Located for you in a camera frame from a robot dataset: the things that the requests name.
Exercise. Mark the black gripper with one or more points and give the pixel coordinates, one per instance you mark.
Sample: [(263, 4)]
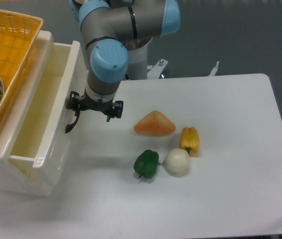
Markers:
[(79, 103)]

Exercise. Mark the black top drawer handle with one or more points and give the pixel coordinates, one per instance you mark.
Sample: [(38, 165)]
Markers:
[(69, 127)]

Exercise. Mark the white drawer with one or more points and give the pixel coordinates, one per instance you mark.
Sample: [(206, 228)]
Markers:
[(42, 144)]

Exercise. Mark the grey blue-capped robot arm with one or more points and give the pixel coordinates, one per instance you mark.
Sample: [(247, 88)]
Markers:
[(106, 26)]

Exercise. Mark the white drawer cabinet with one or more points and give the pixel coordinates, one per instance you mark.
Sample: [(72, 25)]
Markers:
[(12, 177)]

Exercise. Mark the orange triangular bread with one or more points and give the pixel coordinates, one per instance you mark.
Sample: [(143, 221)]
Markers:
[(155, 123)]

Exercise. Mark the green bell pepper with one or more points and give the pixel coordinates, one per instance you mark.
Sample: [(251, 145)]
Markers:
[(146, 164)]

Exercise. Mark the white onion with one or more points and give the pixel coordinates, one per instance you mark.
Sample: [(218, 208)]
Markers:
[(177, 162)]

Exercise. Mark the yellow bell pepper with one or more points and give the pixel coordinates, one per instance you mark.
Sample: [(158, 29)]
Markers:
[(190, 141)]

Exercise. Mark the yellow woven basket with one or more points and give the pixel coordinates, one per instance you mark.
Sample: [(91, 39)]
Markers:
[(18, 33)]

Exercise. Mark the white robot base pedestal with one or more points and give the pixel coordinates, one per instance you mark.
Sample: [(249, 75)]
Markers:
[(138, 67)]

